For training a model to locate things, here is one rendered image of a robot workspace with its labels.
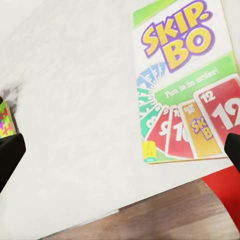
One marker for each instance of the swivel chair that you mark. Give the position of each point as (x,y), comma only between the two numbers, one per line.
(226,185)

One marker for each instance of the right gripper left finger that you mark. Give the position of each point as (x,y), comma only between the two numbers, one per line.
(12,150)

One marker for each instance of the desk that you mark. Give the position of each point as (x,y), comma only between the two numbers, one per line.
(68,76)

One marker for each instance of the jigsaw puzzle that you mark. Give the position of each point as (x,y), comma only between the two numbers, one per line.
(7,126)

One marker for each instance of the board game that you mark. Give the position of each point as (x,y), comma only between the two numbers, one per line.
(188,80)

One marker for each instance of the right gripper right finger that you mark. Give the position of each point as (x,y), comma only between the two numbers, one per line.
(232,149)

